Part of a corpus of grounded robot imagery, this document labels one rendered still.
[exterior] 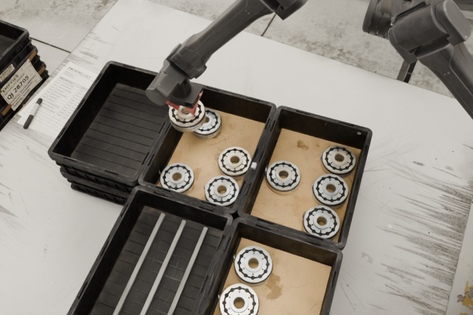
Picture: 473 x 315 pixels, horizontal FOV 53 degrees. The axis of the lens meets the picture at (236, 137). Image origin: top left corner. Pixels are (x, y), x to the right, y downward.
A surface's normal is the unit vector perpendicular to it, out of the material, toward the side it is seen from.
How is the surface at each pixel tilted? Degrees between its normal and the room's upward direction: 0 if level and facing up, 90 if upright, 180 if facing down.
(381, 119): 0
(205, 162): 0
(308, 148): 0
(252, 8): 92
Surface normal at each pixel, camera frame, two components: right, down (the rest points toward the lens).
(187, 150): -0.03, -0.55
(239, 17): -0.45, 0.77
